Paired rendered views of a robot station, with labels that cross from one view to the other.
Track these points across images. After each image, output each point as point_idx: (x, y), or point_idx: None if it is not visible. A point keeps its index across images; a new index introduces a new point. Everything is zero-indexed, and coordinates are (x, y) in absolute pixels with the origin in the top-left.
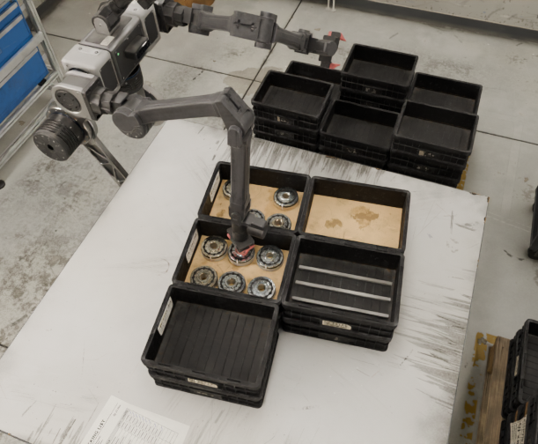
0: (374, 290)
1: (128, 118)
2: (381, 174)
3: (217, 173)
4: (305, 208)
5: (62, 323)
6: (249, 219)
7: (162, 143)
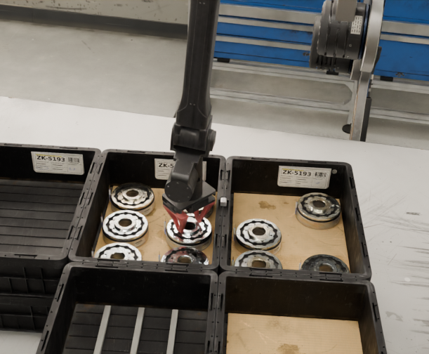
0: None
1: None
2: None
3: (324, 168)
4: (283, 276)
5: (86, 130)
6: (184, 156)
7: (409, 156)
